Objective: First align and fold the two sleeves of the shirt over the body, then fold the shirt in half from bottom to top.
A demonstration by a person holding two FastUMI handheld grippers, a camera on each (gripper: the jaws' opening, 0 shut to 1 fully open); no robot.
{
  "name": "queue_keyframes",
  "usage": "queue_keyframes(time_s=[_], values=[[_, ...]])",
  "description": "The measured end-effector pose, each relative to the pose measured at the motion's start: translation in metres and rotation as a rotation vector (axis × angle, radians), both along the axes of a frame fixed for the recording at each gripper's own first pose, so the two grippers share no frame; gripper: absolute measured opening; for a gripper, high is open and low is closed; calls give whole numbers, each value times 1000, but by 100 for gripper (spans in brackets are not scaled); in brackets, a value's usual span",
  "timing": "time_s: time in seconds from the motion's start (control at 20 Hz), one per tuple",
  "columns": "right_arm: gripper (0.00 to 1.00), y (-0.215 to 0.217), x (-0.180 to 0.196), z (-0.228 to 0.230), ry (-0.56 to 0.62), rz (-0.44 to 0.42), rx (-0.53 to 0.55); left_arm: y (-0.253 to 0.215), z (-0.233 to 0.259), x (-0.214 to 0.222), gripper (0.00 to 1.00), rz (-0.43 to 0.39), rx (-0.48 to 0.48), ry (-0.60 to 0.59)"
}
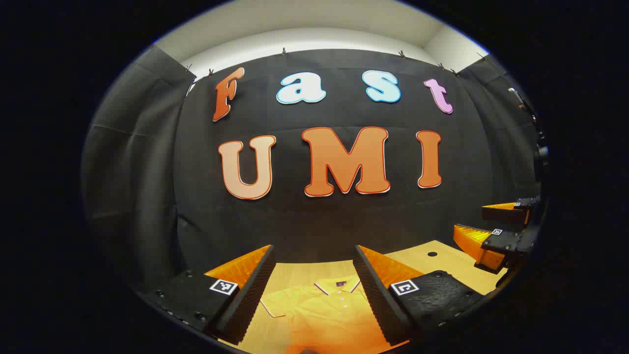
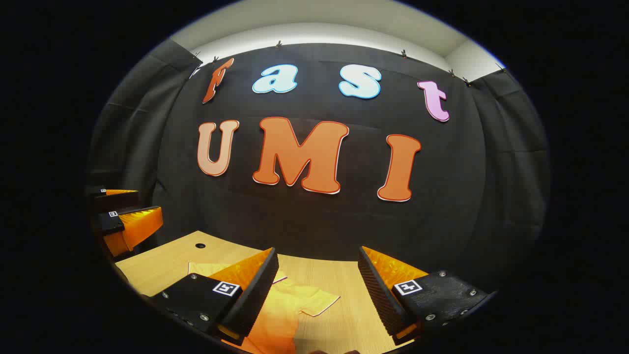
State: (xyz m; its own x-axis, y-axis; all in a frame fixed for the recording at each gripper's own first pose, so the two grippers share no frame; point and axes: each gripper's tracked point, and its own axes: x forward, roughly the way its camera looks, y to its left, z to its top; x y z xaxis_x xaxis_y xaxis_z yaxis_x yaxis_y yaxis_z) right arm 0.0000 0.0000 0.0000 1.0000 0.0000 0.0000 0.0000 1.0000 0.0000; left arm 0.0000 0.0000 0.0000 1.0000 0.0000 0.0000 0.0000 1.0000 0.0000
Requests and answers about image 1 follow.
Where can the black backdrop cloth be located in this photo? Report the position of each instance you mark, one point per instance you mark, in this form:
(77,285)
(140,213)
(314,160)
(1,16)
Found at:
(295,221)

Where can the orange T-shirt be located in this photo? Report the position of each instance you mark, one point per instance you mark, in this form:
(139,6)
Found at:
(319,314)

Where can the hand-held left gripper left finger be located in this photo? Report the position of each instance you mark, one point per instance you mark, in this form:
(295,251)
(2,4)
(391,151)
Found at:
(255,290)

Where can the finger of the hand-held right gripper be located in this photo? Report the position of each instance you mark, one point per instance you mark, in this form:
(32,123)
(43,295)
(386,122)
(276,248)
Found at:
(506,243)
(506,214)

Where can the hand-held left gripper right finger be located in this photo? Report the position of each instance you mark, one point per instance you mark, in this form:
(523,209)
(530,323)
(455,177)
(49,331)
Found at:
(373,290)

